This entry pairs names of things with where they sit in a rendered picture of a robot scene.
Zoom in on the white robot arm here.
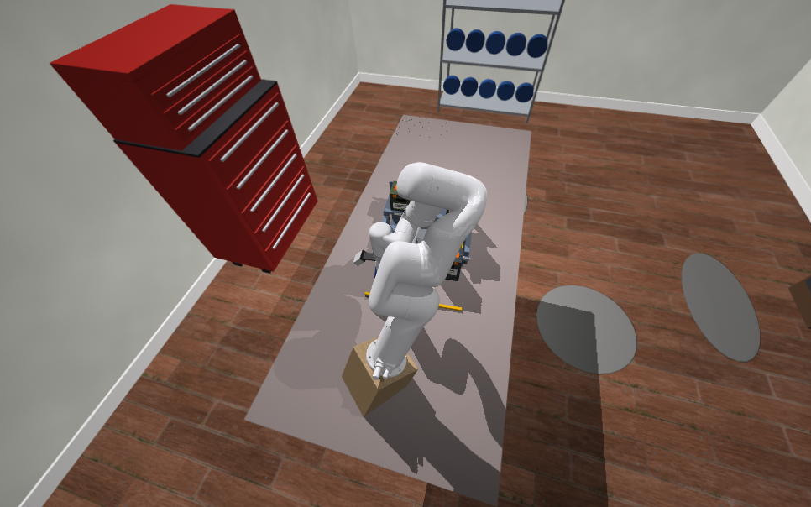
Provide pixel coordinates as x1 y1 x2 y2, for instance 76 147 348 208
353 162 487 380

